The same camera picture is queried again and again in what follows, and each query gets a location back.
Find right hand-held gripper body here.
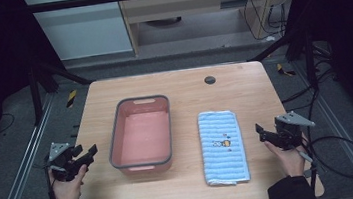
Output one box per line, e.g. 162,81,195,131
272,108,319,152

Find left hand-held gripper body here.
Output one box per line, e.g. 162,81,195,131
45,138,87,184

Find blue striped towel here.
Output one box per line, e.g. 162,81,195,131
196,106,252,189

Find pink plastic basin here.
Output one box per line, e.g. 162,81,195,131
102,92,178,179

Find person's right hand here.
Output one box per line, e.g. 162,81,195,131
262,133,312,181

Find person's left hand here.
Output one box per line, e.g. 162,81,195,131
46,163,93,199

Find yellow black striped tape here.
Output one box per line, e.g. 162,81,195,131
64,89,80,109
275,61,298,79

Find black metal stand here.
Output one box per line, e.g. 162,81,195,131
247,28,320,99
26,53,99,128

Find white cabinet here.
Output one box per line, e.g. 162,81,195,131
22,0,135,66

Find light wooden desk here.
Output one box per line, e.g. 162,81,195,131
115,0,310,57

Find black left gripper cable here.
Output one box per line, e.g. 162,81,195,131
43,165,59,199

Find black floor cables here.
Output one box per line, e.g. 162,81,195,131
274,42,344,114

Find aluminium floor rail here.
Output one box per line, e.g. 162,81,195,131
292,54,353,199
0,92,67,199

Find round table cable hole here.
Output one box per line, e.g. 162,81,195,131
203,75,217,86

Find black cables under desk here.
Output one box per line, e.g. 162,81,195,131
242,0,291,43

